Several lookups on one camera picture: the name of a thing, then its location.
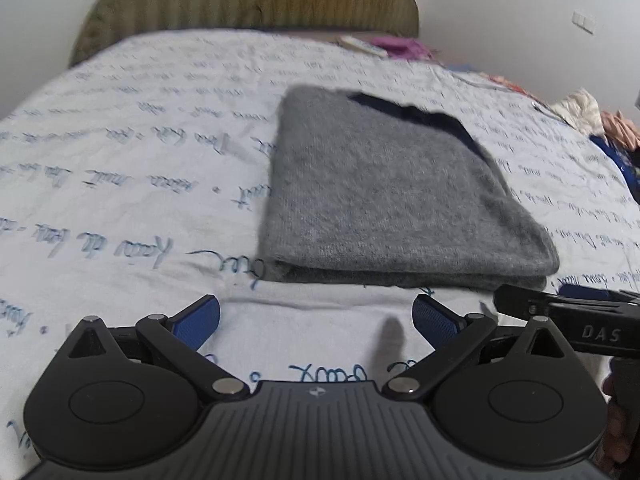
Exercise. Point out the white wall switch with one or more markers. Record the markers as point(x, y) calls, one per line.
point(583, 21)

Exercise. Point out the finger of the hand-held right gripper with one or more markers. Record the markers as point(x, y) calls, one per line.
point(517, 300)
point(577, 290)

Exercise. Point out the cream puffy jacket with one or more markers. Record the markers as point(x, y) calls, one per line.
point(577, 110)

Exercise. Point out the blue cloth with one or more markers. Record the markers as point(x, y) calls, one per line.
point(622, 165)

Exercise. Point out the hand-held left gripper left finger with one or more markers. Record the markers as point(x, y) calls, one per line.
point(195, 322)

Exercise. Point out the red patterned cloth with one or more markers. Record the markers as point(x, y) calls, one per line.
point(507, 83)

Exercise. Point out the peach clothing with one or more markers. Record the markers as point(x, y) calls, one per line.
point(620, 127)

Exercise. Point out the white blanket with script print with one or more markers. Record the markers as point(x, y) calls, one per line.
point(125, 185)

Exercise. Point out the white remote control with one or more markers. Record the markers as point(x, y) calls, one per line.
point(364, 46)

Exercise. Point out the pink cloth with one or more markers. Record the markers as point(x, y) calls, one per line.
point(402, 46)

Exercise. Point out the person's right hand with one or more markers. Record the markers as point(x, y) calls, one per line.
point(608, 391)

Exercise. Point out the grey sweater with navy sleeves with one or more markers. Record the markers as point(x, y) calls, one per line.
point(380, 185)

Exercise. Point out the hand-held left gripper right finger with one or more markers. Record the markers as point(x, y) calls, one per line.
point(435, 321)

